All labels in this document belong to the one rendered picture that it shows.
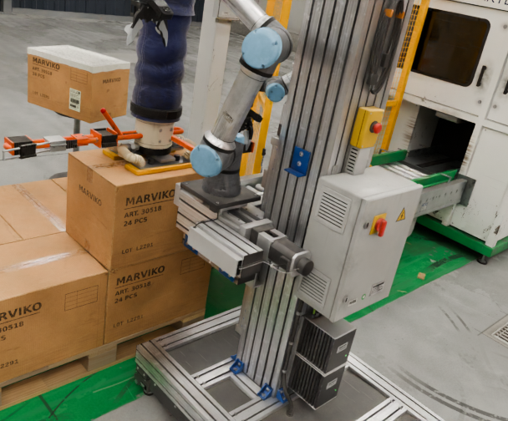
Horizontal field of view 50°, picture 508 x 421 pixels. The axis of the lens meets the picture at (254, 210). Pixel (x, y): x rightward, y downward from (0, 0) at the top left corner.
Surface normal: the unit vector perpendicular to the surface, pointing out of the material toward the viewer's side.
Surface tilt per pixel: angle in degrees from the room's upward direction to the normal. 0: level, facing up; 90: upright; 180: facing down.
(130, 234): 90
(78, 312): 90
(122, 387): 0
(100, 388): 0
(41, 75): 90
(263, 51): 83
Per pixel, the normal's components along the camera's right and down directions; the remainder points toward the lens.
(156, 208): 0.69, 0.40
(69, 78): -0.44, 0.30
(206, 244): -0.72, 0.17
